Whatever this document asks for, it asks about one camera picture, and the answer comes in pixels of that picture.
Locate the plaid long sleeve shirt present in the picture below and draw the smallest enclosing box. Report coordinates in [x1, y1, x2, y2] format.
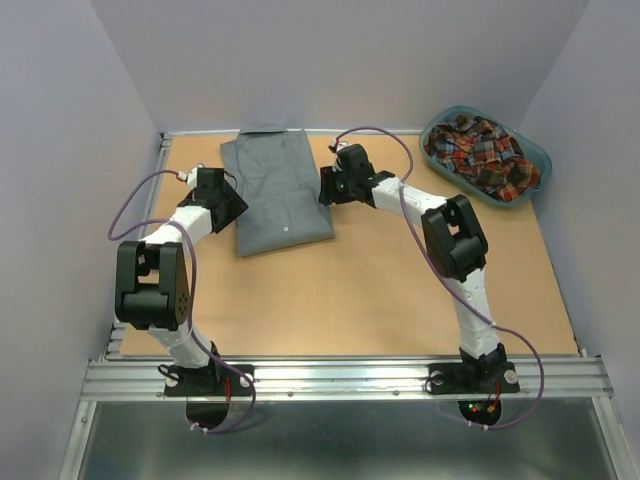
[424, 113, 541, 203]

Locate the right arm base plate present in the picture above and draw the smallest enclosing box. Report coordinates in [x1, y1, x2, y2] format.
[427, 362, 520, 397]

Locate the grey long sleeve shirt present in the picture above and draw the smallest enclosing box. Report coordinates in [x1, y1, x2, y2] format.
[220, 128, 335, 257]

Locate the teal plastic basket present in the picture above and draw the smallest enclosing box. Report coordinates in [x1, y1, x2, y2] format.
[419, 106, 552, 209]

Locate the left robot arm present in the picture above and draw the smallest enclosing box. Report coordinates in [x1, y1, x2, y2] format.
[108, 164, 253, 397]

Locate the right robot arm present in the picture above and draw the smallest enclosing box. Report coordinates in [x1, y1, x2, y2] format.
[319, 142, 510, 392]

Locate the aluminium rail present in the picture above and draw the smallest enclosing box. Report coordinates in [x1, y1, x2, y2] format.
[160, 127, 423, 139]
[80, 355, 613, 402]

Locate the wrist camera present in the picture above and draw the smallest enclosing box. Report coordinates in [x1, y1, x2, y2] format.
[329, 139, 350, 171]
[176, 164, 204, 189]

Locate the aluminium back rail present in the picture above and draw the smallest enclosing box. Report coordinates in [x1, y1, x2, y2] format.
[160, 127, 423, 139]

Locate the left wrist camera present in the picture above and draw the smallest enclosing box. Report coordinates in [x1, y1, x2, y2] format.
[176, 164, 204, 189]

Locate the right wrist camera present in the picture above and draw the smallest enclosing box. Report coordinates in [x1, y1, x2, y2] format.
[329, 139, 350, 171]

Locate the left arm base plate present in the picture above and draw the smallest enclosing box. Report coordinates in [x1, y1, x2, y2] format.
[158, 364, 255, 398]

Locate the aluminium front rail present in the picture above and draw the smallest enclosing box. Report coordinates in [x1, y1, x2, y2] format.
[80, 355, 613, 402]

